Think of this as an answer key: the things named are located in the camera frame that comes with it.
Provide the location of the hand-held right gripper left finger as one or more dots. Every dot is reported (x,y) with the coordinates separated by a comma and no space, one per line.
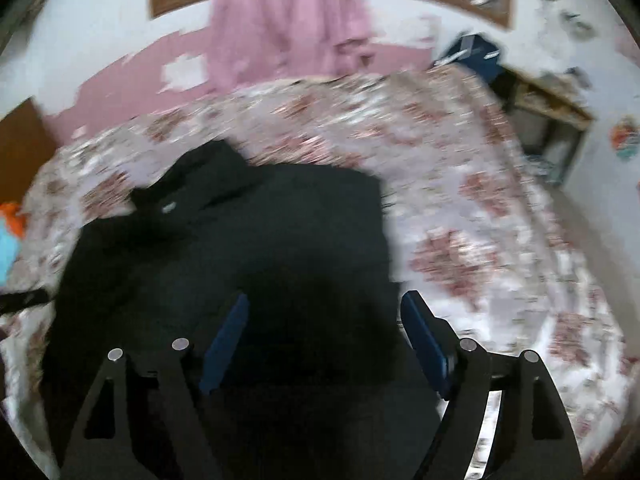
(227,345)

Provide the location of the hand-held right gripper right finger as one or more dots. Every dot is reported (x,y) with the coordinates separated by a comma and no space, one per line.
(425,345)

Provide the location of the black garment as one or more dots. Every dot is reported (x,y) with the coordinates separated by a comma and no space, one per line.
(300,240)

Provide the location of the floral bedsheet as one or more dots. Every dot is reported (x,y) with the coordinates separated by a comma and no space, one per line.
(450,185)

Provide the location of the light blue cloth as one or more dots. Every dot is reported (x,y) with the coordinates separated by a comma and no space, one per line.
(7,255)

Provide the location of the orange cloth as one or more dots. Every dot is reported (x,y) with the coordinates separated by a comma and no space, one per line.
(10,212)

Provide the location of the wooden side table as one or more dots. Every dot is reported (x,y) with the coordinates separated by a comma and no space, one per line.
(550,105)

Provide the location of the brown wooden headboard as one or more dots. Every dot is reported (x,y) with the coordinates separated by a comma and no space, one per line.
(22,155)

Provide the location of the navy blue bag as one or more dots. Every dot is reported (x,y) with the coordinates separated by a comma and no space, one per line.
(472,55)

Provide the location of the pink curtain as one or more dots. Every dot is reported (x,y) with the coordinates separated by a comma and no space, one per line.
(290,25)

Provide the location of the colourful wall sticker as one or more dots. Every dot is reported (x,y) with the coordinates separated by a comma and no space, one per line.
(625,137)

